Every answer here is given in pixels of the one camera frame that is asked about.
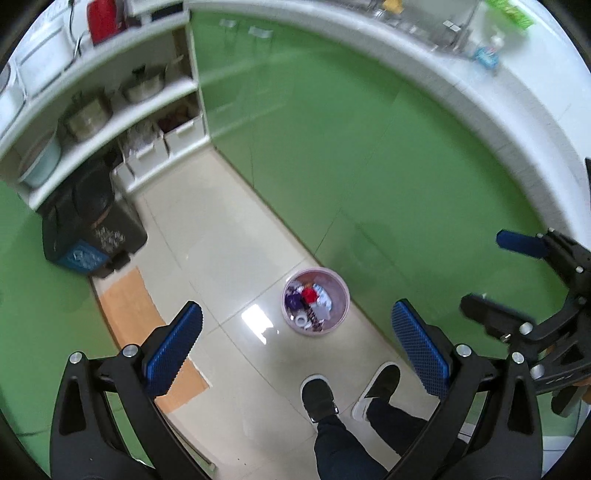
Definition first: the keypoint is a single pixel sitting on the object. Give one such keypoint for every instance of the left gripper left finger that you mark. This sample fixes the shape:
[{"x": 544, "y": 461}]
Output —
[{"x": 85, "y": 442}]

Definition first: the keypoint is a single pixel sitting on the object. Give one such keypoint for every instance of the steel pot middle shelf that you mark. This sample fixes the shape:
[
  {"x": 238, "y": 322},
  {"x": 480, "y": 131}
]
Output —
[{"x": 87, "y": 114}]

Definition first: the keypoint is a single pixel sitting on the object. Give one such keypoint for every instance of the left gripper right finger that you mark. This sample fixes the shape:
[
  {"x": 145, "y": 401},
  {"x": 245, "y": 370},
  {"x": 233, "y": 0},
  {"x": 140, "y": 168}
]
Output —
[{"x": 487, "y": 424}]

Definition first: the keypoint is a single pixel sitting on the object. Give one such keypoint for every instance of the yellow sponge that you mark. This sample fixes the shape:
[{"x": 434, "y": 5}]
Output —
[{"x": 394, "y": 6}]

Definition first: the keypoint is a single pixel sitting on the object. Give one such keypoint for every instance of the large plastic wrapper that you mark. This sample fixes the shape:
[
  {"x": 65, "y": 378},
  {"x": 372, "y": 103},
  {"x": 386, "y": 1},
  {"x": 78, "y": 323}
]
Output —
[{"x": 324, "y": 300}]

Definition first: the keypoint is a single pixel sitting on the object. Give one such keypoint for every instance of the steel gooseneck faucet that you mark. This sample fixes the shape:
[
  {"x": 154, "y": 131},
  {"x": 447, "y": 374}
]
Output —
[{"x": 457, "y": 24}]

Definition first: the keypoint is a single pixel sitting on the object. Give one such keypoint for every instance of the white storage drawer box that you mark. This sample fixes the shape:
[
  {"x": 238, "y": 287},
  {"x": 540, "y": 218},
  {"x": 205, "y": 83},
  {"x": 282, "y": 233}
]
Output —
[
  {"x": 182, "y": 127},
  {"x": 142, "y": 147}
]

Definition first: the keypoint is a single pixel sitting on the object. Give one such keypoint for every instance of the white foam cylinder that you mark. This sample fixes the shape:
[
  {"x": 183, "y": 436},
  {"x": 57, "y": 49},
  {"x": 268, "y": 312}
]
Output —
[{"x": 301, "y": 320}]

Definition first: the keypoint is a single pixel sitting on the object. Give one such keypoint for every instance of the black colourful hair spray bottle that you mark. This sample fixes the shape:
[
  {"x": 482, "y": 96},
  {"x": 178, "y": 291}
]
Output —
[{"x": 316, "y": 317}]

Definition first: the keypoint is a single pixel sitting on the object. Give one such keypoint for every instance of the black floor waste bin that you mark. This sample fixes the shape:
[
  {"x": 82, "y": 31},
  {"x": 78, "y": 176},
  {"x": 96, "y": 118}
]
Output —
[{"x": 87, "y": 229}]

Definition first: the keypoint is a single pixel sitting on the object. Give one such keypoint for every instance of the steel pot shelf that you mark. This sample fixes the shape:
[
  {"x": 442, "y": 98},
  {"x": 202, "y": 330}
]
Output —
[
  {"x": 87, "y": 114},
  {"x": 144, "y": 83}
]

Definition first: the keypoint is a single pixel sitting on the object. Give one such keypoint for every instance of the red mesh cloth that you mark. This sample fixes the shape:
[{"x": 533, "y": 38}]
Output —
[{"x": 309, "y": 295}]

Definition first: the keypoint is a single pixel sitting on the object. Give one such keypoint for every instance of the purple velvet pouch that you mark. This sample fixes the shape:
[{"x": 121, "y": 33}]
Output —
[{"x": 293, "y": 300}]

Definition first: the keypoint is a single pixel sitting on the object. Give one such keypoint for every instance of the red appliance on counter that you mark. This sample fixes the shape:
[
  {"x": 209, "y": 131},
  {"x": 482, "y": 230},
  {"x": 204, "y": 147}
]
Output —
[{"x": 105, "y": 20}]

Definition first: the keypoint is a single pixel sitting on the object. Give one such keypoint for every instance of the orange floor mat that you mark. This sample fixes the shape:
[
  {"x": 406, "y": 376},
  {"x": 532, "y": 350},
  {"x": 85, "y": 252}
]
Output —
[{"x": 131, "y": 317}]

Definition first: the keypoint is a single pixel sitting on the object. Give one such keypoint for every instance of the pink round trash bin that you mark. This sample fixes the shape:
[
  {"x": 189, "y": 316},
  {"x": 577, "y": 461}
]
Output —
[{"x": 335, "y": 286}]

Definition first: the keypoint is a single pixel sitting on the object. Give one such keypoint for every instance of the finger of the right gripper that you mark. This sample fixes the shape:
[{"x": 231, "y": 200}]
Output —
[
  {"x": 532, "y": 246},
  {"x": 499, "y": 321}
]

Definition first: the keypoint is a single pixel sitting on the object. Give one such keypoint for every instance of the light blue basin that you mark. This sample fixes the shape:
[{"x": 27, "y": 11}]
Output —
[{"x": 40, "y": 161}]

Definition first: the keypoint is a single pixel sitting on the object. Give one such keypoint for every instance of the person's dark trouser leg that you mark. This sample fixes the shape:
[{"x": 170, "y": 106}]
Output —
[{"x": 340, "y": 455}]

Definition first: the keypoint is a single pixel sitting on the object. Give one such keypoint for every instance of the green plastic wall basket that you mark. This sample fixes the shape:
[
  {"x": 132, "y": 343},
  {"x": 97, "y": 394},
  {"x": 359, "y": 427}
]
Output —
[{"x": 512, "y": 12}]

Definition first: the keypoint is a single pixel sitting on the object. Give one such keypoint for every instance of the steel pot upper shelf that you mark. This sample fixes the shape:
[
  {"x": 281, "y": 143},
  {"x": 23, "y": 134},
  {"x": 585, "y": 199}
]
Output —
[{"x": 144, "y": 83}]

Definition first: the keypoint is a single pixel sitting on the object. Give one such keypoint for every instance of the person's right hand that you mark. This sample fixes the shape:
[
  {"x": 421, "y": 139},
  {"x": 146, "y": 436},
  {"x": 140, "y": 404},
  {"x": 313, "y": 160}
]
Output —
[{"x": 575, "y": 392}]

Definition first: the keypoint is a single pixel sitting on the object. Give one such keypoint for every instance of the hand soap pump bottle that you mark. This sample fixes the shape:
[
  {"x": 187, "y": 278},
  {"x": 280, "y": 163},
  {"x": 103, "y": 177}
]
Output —
[{"x": 488, "y": 55}]

